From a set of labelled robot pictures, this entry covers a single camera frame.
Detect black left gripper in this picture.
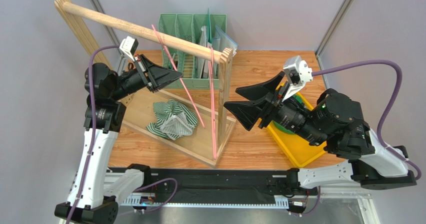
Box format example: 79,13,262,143
110,54,183,102

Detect green white striped tank top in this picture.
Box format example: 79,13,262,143
146,99,199,141

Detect pink wire hanger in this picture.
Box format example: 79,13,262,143
207,43,217,160

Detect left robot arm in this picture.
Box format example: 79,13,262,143
54,55,182,224

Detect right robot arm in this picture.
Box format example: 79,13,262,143
224,71,417,190

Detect wooden clothes rack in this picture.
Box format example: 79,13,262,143
54,0,237,168

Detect mint green file organizer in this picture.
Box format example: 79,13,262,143
157,7,239,90

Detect white folders in organizer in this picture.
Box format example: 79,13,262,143
196,8,239,79

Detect yellow plastic tray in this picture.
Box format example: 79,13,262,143
264,84,329,169

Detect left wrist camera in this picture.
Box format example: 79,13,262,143
119,36,139,61

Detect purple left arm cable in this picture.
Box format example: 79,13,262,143
64,45,121,224

